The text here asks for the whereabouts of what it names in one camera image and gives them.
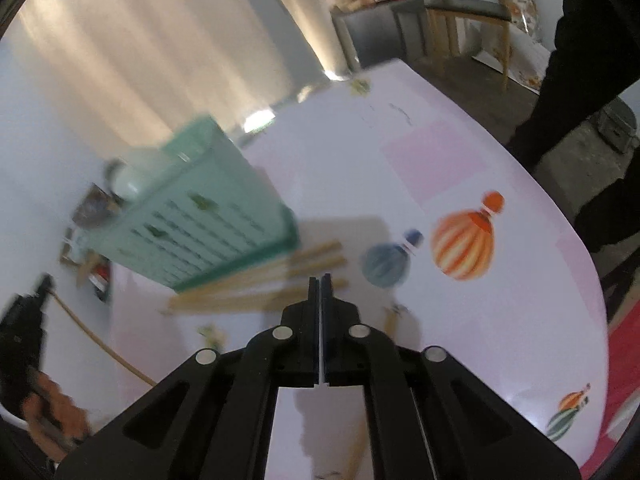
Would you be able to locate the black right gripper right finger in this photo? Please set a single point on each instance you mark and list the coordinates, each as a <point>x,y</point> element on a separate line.
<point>428,416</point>

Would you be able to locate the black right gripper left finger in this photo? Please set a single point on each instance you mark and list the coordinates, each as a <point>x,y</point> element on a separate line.
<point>212,417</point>

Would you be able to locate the person's left hand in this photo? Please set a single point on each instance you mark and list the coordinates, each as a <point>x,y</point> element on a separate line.
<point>72,420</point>

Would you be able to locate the pink balloon print tablecloth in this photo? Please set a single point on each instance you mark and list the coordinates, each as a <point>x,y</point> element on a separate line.
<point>449,241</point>

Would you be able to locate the green perforated utensil basket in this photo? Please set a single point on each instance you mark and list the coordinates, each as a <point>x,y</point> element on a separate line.
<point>210,214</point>

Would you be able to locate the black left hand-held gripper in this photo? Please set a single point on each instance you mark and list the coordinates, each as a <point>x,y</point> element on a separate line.
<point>22,335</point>

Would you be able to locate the cream window curtain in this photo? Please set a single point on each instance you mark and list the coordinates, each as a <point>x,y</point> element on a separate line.
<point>124,73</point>

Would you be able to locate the grey metal cabinet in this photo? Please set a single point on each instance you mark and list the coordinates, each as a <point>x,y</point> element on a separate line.
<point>380,33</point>

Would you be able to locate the wooden chair black seat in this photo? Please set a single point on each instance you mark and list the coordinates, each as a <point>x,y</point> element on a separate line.
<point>492,13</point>

